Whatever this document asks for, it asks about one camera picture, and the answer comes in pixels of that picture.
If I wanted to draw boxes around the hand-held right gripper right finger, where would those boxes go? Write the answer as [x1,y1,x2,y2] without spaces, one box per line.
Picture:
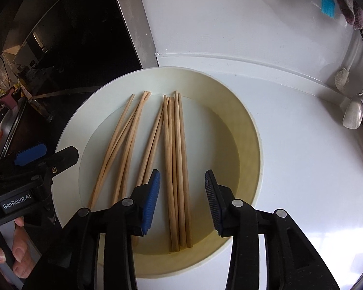
[204,170,342,290]

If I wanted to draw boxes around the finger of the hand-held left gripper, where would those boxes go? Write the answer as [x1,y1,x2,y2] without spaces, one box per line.
[0,143,48,174]
[33,146,80,185]

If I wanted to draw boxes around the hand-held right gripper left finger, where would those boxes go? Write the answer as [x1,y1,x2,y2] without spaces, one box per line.
[24,169,161,290]

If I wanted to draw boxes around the bundle of wooden chopsticks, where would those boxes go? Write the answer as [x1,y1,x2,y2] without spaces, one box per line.
[88,91,193,252]

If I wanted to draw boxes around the round white tray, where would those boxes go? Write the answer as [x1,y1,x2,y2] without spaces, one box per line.
[55,66,264,278]

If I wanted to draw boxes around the person's left hand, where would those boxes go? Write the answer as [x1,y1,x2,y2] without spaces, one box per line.
[0,217,37,280]

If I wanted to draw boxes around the dark cooking pot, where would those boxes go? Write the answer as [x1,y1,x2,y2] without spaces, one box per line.
[6,103,52,160]

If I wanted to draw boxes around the metal spatula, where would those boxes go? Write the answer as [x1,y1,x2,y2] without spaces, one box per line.
[342,91,363,129]

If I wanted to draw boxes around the white plastic spoon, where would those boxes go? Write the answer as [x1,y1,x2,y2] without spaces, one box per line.
[334,33,363,89]

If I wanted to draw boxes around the blue silicone brush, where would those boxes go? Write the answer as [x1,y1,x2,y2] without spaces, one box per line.
[321,0,336,15]

